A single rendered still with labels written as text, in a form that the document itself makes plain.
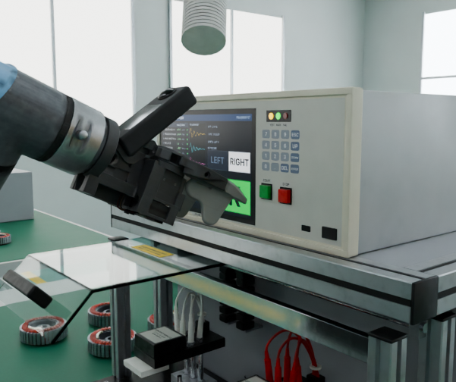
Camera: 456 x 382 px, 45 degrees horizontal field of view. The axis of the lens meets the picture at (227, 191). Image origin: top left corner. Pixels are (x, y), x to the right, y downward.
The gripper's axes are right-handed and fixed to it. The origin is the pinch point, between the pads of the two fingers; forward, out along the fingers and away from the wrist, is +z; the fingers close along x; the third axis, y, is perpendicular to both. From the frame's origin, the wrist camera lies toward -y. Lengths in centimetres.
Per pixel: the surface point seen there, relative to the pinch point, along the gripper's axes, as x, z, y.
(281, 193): 3.4, 6.2, -2.3
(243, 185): -5.2, 6.5, -2.8
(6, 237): -185, 40, 27
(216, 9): -103, 49, -76
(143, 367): -19.2, 10.8, 29.0
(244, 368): -19.0, 33.2, 25.8
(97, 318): -71, 30, 32
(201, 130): -15.7, 3.2, -9.9
